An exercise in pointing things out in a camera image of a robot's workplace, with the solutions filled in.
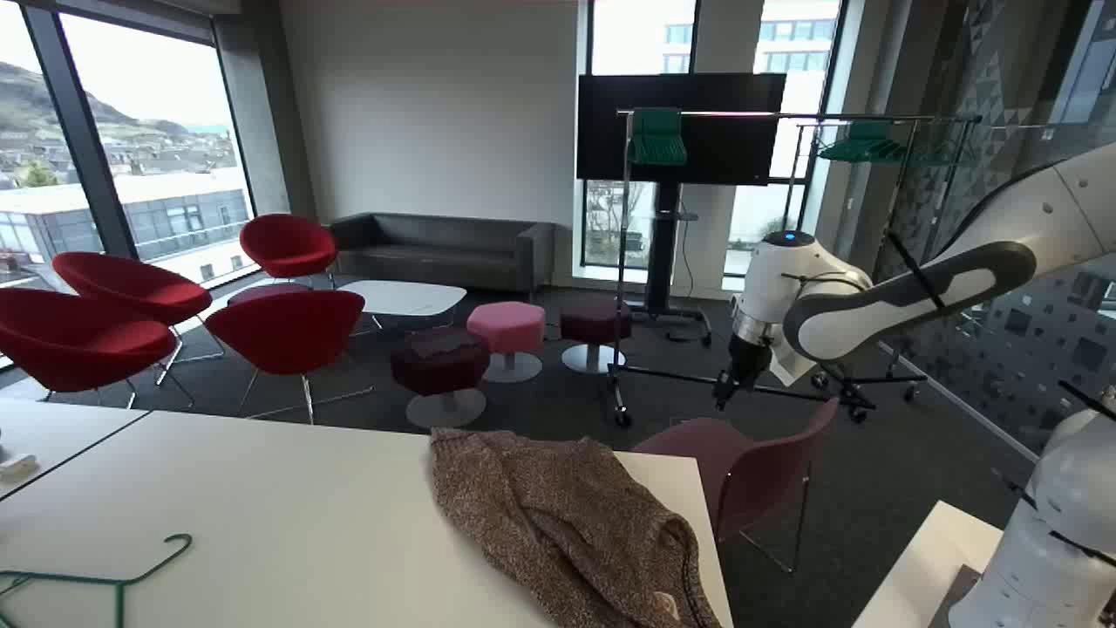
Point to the black monitor on stand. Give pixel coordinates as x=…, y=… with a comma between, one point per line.
x=681, y=132

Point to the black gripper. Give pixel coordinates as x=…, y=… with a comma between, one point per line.
x=746, y=363

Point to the pink hexagonal stool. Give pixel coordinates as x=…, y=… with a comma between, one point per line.
x=506, y=327

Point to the brown knitted cloth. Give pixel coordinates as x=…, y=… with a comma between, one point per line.
x=560, y=523

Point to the green plastic hanger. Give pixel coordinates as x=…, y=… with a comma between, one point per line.
x=866, y=143

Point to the white flat object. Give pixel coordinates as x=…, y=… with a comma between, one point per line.
x=14, y=467

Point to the dark maroon stool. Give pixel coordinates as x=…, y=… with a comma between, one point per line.
x=439, y=359

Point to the grey sofa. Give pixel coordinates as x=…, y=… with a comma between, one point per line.
x=439, y=248

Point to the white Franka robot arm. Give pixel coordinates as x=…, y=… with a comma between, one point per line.
x=883, y=308

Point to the red swivel lounge chair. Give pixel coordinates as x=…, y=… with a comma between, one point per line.
x=127, y=283
x=286, y=243
x=74, y=343
x=285, y=334

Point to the white coffee table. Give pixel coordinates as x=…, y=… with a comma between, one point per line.
x=403, y=296

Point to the green garment on hanger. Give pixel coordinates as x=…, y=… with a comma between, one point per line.
x=661, y=141

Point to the metal clothes rack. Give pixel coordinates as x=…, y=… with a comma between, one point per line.
x=718, y=112

